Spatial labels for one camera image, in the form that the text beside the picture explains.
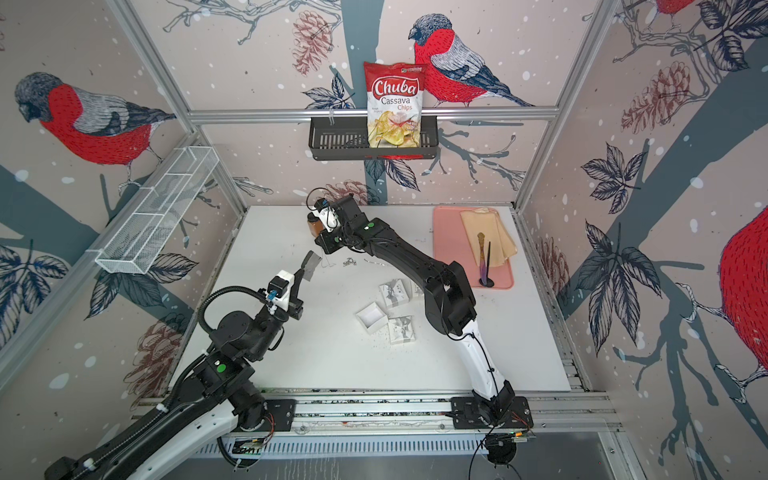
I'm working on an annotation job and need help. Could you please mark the white jewelry box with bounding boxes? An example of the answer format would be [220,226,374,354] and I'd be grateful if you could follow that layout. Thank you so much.
[355,302,389,335]
[379,279,410,309]

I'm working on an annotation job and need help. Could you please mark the white lift-off box lid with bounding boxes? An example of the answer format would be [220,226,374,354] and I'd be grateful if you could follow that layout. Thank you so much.
[410,280,424,300]

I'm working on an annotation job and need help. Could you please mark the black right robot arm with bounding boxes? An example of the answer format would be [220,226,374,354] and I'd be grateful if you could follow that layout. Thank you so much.
[307,195,516,427]

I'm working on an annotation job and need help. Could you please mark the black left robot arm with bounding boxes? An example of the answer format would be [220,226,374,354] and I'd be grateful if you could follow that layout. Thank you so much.
[44,270,304,479]

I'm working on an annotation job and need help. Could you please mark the orange spice jar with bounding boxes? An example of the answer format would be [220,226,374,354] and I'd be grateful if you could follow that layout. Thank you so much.
[307,211,325,238]

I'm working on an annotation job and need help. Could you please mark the pink plastic tray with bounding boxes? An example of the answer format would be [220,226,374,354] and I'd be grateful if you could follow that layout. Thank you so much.
[433,206,514,290]

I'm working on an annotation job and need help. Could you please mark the iridescent purple spoon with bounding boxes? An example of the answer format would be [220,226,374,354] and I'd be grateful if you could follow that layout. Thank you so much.
[477,232,488,286]

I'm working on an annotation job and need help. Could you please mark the beige folded cloth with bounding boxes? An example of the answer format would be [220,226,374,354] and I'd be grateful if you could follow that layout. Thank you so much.
[460,208,518,268]

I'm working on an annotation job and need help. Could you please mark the Chuba cassava chips bag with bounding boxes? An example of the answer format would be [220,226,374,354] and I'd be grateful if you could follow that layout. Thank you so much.
[363,62,426,148]

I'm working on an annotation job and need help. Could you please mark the black spoon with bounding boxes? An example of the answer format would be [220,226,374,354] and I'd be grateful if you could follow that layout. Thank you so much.
[479,242,495,288]

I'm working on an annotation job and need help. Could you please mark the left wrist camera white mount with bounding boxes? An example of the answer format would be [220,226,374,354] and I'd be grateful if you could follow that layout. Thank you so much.
[266,270,295,312]

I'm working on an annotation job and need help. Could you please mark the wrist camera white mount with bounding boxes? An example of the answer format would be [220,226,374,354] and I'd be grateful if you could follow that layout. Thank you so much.
[313,198,339,232]
[266,270,295,312]

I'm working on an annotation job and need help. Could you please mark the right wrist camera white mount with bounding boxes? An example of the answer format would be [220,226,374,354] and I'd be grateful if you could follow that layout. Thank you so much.
[313,198,339,232]

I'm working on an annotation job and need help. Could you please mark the black wire wall basket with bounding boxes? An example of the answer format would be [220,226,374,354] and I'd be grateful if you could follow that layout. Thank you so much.
[308,116,439,161]

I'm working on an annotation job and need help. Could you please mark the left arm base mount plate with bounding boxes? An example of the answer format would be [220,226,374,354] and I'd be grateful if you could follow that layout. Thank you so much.
[255,398,297,433]

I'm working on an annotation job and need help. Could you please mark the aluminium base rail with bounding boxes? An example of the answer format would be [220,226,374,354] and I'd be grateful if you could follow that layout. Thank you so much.
[263,391,623,436]

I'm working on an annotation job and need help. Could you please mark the white wire mesh shelf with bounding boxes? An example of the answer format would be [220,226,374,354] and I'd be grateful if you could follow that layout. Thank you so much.
[95,146,219,274]

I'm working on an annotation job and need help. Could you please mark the horizontal aluminium frame bar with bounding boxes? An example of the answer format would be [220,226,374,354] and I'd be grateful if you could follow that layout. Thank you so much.
[187,106,562,126]

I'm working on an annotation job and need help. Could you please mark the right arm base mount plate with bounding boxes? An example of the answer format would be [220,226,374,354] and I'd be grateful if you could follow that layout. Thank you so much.
[448,396,534,430]

